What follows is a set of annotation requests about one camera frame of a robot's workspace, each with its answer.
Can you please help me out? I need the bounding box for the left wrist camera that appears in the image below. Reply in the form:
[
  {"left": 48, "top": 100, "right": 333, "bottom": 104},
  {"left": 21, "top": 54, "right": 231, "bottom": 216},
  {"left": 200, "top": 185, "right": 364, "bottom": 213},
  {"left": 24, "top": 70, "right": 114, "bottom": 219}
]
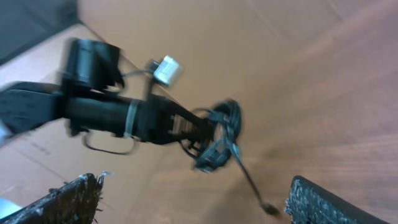
[{"left": 154, "top": 55, "right": 183, "bottom": 86}]

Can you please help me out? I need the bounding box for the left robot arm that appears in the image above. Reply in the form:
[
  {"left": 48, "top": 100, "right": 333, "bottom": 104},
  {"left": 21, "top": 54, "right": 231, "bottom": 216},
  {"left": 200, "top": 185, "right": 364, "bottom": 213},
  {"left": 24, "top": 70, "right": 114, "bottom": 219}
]
[{"left": 1, "top": 39, "right": 241, "bottom": 172}]

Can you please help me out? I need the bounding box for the black USB cable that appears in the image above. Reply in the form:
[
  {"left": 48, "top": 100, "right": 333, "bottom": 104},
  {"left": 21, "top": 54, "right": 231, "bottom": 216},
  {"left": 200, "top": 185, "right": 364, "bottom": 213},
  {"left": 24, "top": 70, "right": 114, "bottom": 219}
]
[{"left": 178, "top": 98, "right": 280, "bottom": 217}]

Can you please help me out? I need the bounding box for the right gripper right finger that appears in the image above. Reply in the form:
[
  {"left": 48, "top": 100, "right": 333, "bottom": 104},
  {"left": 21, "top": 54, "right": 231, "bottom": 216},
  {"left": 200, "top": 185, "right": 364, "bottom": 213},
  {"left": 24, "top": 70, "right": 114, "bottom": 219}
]
[{"left": 285, "top": 175, "right": 388, "bottom": 224}]

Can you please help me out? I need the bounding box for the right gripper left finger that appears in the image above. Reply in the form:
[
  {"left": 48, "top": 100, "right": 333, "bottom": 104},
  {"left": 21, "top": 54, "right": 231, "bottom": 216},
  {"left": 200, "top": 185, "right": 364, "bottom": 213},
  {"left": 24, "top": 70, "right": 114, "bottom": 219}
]
[{"left": 1, "top": 173, "right": 104, "bottom": 224}]

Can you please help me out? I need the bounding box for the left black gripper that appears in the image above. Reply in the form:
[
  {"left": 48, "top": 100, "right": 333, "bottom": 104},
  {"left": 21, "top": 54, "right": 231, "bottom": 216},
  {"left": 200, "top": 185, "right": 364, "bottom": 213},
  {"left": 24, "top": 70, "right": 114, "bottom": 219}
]
[{"left": 136, "top": 95, "right": 232, "bottom": 172}]

